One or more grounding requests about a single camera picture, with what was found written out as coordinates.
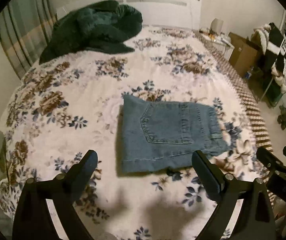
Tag light blue denim jeans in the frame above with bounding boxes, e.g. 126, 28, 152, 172
121, 95, 229, 174

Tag brown checkered bed sheet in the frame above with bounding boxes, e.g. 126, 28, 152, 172
195, 31, 277, 205

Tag dark green cloth on floor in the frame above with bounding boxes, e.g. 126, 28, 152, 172
277, 105, 286, 130

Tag tall brown cardboard box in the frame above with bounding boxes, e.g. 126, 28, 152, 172
228, 32, 261, 77

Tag clothes pile on chair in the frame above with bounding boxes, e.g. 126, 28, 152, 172
250, 22, 286, 94

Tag white bedside table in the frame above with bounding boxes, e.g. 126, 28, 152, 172
199, 28, 234, 61

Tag white cylindrical lamp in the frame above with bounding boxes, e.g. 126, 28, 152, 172
210, 18, 224, 35

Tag plaid curtain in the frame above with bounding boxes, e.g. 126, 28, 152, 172
0, 0, 57, 78

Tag white bed headboard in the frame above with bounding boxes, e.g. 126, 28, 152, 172
56, 0, 201, 30

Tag dark green fleece blanket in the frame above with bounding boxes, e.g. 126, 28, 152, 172
39, 0, 143, 64

